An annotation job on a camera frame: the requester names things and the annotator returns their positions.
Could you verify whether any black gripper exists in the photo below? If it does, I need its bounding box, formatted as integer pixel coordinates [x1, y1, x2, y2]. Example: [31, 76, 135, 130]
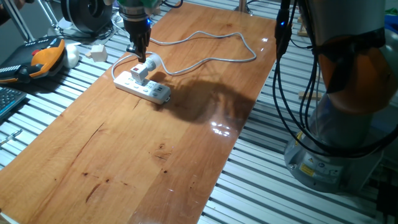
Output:
[123, 17, 152, 63]

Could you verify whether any white bulb holder with bulb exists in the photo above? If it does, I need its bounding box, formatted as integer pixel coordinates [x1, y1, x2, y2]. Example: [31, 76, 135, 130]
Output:
[129, 53, 162, 86]

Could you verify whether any white house-shaped block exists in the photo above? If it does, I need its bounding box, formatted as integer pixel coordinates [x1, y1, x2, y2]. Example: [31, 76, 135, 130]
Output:
[90, 44, 108, 63]

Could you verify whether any white power strip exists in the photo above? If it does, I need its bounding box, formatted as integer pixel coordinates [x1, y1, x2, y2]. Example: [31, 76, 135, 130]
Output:
[113, 70, 172, 106]

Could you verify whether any silver metal stand leg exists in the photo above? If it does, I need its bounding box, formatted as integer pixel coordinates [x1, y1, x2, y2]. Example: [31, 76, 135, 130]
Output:
[2, 0, 35, 43]
[39, 0, 63, 32]

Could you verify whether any orange and black teach pendant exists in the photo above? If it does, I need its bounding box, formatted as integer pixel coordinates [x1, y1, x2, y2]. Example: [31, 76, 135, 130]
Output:
[0, 37, 67, 84]

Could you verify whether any glossy wooden board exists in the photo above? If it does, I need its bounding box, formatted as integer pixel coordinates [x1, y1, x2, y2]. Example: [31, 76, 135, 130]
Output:
[0, 1, 277, 224]

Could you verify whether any thin support pole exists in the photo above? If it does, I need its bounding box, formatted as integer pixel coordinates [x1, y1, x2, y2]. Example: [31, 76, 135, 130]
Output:
[234, 0, 253, 15]

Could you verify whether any black keyboard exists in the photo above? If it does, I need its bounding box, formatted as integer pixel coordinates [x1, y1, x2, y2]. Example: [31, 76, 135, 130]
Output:
[0, 86, 28, 121]

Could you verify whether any black connector with blue light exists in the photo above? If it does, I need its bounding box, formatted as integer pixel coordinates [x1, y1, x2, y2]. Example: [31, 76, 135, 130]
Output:
[274, 0, 293, 60]

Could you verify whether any small metal pen tool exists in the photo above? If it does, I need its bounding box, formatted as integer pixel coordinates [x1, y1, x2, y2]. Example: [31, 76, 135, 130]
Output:
[0, 129, 23, 147]

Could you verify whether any wooden peg rack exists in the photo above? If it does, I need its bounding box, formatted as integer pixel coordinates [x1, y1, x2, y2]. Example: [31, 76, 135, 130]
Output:
[296, 15, 309, 37]

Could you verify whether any tan wooden strip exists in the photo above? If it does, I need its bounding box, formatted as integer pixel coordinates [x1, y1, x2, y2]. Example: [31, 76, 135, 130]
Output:
[297, 91, 323, 101]

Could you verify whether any blue bag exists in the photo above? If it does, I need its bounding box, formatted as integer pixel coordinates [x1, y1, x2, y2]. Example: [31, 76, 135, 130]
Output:
[384, 14, 398, 35]

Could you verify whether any white coiled cable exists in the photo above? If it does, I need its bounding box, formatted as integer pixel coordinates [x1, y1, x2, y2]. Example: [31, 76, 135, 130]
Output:
[111, 12, 126, 30]

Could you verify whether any grey power strip cable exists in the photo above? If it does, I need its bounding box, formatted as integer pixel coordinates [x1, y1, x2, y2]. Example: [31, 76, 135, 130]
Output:
[111, 30, 257, 80]

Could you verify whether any black cable bundle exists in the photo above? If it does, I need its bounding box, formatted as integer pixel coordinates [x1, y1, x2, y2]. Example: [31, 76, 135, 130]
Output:
[272, 0, 398, 159]

